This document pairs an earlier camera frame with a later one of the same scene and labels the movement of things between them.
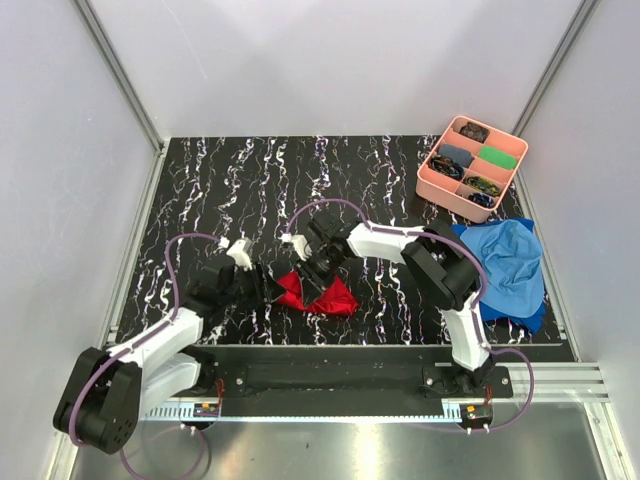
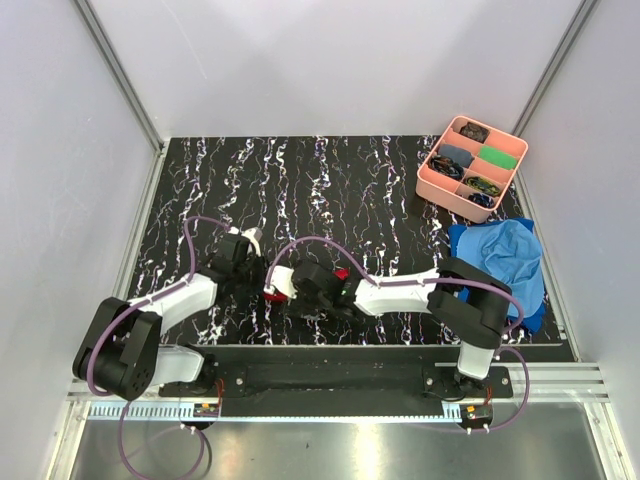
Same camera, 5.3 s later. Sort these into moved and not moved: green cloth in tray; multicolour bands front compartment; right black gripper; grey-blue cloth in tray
Moved: right black gripper
Not moved: green cloth in tray; multicolour bands front compartment; grey-blue cloth in tray
